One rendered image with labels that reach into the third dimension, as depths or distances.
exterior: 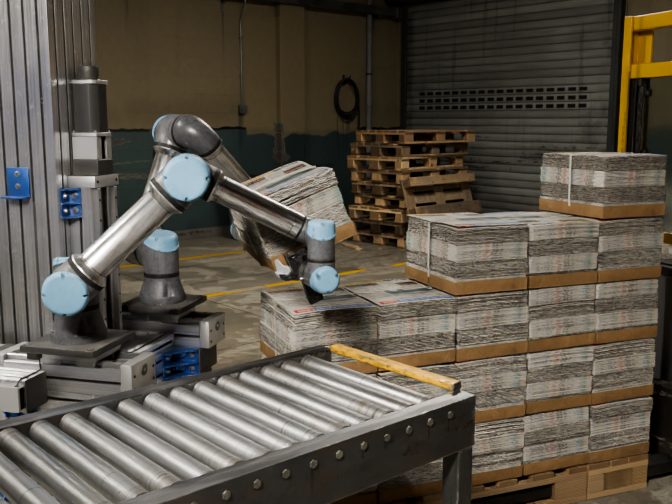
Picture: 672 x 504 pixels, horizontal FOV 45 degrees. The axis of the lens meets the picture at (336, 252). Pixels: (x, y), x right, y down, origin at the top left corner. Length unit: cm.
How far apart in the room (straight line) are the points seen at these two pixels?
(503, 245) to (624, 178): 55
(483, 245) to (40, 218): 141
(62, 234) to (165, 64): 734
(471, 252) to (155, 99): 724
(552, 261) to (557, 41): 752
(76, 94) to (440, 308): 132
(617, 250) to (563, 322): 33
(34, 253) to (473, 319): 142
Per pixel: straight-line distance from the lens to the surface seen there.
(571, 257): 298
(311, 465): 157
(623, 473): 341
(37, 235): 254
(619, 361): 322
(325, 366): 209
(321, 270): 214
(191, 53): 994
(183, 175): 207
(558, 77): 1029
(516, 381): 295
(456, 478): 192
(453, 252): 274
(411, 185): 882
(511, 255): 284
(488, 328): 284
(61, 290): 214
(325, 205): 249
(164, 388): 195
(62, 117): 251
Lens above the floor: 141
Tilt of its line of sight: 9 degrees down
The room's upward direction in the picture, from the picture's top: straight up
